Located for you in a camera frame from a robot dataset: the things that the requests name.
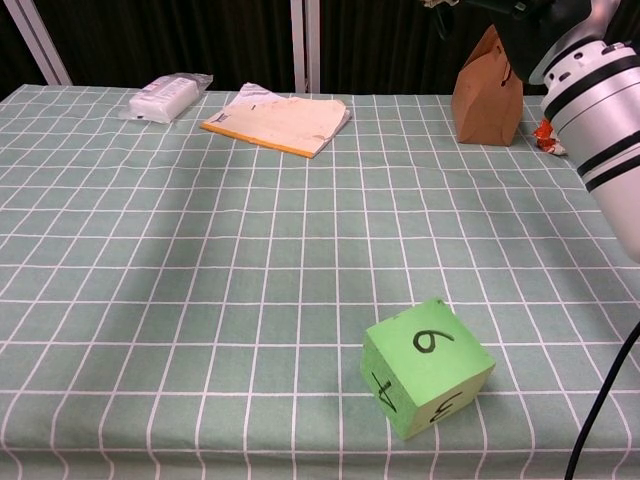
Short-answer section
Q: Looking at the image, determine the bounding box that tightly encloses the crumpled orange white wrapper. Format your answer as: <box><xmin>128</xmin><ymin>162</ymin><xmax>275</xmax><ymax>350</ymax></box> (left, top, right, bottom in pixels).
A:
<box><xmin>532</xmin><ymin>117</ymin><xmax>569</xmax><ymax>157</ymax></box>

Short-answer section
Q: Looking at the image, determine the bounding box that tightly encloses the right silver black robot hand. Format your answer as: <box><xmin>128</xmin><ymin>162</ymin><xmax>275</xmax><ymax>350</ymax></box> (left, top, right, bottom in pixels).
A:
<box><xmin>433</xmin><ymin>0</ymin><xmax>615</xmax><ymax>85</ymax></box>

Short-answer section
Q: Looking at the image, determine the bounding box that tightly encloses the white metal frame post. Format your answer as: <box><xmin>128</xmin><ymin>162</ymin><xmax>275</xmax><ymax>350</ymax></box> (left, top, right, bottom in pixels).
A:
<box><xmin>4</xmin><ymin>0</ymin><xmax>73</xmax><ymax>86</ymax></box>
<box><xmin>291</xmin><ymin>0</ymin><xmax>321</xmax><ymax>94</ymax></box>

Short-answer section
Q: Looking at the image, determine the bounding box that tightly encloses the green checked tablecloth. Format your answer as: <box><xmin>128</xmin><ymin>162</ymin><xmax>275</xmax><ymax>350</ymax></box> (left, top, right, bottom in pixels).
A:
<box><xmin>0</xmin><ymin>85</ymin><xmax>640</xmax><ymax>480</ymax></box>

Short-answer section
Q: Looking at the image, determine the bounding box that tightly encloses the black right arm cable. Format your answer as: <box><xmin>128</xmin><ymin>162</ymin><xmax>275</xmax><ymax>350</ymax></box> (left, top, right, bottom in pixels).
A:
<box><xmin>564</xmin><ymin>319</ymin><xmax>640</xmax><ymax>480</ymax></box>

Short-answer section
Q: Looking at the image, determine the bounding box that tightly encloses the worn yellow-edged notebook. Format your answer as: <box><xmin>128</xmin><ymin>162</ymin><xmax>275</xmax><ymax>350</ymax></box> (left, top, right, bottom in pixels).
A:
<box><xmin>199</xmin><ymin>82</ymin><xmax>353</xmax><ymax>160</ymax></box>

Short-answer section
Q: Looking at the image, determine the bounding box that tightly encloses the green foam number cube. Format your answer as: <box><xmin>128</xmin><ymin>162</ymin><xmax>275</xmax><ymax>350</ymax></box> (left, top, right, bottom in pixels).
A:
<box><xmin>360</xmin><ymin>296</ymin><xmax>497</xmax><ymax>442</ymax></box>

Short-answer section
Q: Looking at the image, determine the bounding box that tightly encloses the black pleated curtain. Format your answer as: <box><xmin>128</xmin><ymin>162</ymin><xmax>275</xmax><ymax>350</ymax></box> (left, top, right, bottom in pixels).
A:
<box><xmin>0</xmin><ymin>0</ymin><xmax>49</xmax><ymax>100</ymax></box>
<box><xmin>607</xmin><ymin>0</ymin><xmax>640</xmax><ymax>51</ymax></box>
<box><xmin>19</xmin><ymin>0</ymin><xmax>296</xmax><ymax>94</ymax></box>
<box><xmin>318</xmin><ymin>0</ymin><xmax>496</xmax><ymax>95</ymax></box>

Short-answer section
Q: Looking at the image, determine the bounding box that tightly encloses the brown paper bag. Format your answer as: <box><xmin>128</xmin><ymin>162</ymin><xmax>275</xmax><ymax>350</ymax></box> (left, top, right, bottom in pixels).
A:
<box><xmin>451</xmin><ymin>23</ymin><xmax>525</xmax><ymax>147</ymax></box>

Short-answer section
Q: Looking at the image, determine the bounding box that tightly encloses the white tissue pack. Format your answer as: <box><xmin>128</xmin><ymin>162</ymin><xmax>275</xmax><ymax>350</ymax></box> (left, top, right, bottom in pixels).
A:
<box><xmin>118</xmin><ymin>73</ymin><xmax>214</xmax><ymax>125</ymax></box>

